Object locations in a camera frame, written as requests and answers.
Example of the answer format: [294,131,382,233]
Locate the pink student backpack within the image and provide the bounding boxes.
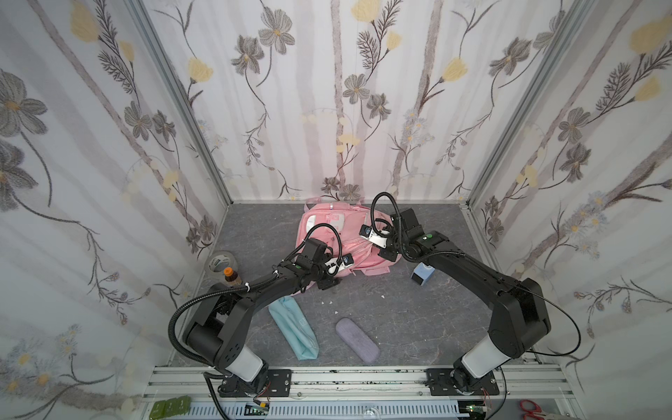
[297,198,401,278]

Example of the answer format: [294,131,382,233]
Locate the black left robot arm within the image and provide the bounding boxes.
[167,223,352,419]

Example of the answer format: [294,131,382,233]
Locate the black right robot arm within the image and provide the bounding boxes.
[370,192,568,395]

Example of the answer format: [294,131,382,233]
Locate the light blue stamp device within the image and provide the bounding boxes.
[411,262,435,286]

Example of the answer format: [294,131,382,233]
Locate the teal pencil pouch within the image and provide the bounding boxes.
[268,297,320,362]

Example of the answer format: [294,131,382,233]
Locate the purple glasses case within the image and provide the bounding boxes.
[335,318,380,364]

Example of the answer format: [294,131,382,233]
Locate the orange cap brown bottle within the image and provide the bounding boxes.
[223,267,243,287]

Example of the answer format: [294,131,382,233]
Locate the white tape roll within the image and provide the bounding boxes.
[205,250,238,280]

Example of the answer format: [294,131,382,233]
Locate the green connector block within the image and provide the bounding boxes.
[149,395,192,420]

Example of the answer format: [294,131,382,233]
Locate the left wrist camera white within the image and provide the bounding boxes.
[325,254,355,276]

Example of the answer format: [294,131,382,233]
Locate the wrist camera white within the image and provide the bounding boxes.
[359,225,388,249]
[325,254,355,276]

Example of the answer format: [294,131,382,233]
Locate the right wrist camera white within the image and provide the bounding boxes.
[359,225,388,249]

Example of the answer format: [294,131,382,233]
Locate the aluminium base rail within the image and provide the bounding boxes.
[137,351,586,420]

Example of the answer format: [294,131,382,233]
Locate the red handled scissors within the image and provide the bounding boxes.
[519,399,547,420]

